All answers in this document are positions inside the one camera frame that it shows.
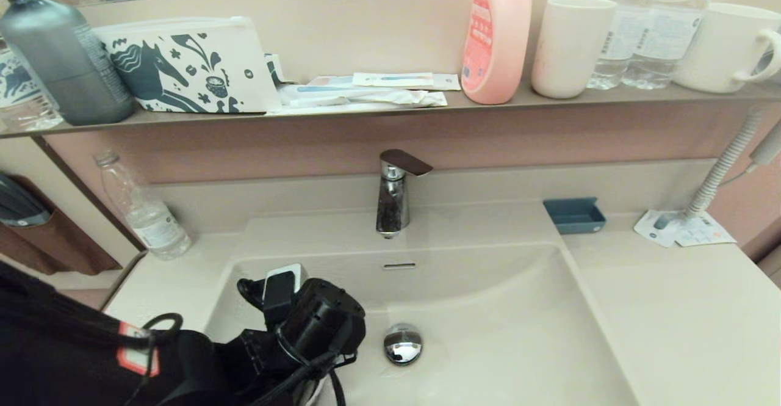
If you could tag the dark grey item in holder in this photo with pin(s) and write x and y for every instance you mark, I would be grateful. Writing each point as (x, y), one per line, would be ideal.
(17, 201)

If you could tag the white tumbler cup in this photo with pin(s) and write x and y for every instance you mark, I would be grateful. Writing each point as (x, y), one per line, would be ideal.
(570, 52)

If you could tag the grey wall shelf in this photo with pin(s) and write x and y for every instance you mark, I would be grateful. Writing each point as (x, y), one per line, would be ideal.
(366, 115)

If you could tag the flat white blue packet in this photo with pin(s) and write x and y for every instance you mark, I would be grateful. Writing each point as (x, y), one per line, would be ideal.
(448, 82)

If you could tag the crumpled white toothbrush wrapper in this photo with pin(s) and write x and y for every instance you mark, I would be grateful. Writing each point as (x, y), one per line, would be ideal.
(366, 96)

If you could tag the brown wall holder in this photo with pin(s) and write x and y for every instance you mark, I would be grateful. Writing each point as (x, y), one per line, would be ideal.
(64, 247)

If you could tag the beige sink basin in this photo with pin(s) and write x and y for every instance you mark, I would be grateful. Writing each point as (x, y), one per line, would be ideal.
(500, 333)

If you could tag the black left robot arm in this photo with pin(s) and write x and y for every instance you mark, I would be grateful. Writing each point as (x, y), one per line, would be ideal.
(79, 357)

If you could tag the purple white striped towel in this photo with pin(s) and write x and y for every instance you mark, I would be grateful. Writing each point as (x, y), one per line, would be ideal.
(314, 394)

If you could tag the grey bottle teal cap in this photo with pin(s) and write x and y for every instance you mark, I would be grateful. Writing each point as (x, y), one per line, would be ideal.
(61, 58)

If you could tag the small white blue box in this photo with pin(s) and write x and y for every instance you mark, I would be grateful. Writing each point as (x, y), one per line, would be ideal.
(274, 69)

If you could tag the long flat white packet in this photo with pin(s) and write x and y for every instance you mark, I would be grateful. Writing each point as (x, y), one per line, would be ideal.
(366, 110)

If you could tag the chrome faucet body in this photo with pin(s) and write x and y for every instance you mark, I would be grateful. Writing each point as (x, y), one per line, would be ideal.
(393, 207)

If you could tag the pink lotion bottle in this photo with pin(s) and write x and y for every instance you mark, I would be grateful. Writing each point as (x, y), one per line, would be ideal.
(497, 39)

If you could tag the chrome sink drain stopper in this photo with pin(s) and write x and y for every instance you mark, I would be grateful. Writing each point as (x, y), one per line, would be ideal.
(403, 344)

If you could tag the white sachet blue print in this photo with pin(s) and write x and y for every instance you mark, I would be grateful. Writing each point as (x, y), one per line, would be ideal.
(658, 228)

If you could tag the clear water bottle white label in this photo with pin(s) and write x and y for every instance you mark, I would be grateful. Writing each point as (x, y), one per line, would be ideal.
(610, 46)
(665, 39)

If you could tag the blue soap dish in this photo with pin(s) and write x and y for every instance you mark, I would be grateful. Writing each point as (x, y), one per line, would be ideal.
(575, 218)

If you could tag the clear water bottle without cap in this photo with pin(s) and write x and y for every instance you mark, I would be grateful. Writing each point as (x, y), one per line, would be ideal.
(146, 217)

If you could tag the white sachet red mark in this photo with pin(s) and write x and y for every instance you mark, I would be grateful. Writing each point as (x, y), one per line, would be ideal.
(706, 233)

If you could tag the white pouch blue horse print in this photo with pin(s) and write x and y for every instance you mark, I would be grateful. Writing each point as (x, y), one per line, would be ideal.
(183, 70)

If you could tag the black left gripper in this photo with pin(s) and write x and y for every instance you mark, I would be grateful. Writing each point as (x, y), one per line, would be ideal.
(256, 357)

